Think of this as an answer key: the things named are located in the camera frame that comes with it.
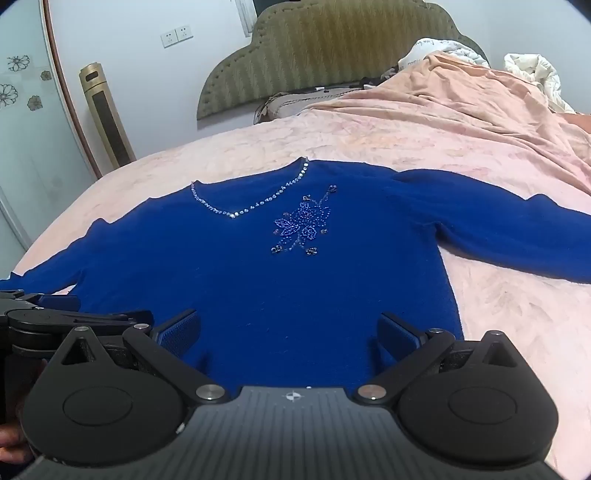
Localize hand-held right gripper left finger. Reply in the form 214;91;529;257
46;308;232;407

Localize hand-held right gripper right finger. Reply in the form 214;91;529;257
353;313;532;407

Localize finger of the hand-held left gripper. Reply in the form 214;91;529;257
6;310;154;337
0;290;80;315

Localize blue beaded sweater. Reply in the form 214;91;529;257
0;157;591;398

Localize dark clothes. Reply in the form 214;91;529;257
360;67;400;88

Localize person's left hand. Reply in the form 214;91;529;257
0;362;47;467

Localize pink floral bed sheet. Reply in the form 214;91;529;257
9;99;591;476

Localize gold tower air conditioner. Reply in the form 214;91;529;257
78;62;137;169

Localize peach blanket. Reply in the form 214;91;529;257
307;51;591;195

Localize brown patterned pillow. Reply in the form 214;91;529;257
254;88;365;124

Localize cream white duvet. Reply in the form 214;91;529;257
502;53;578;114

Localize olive striped headboard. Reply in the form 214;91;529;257
196;0;490;121

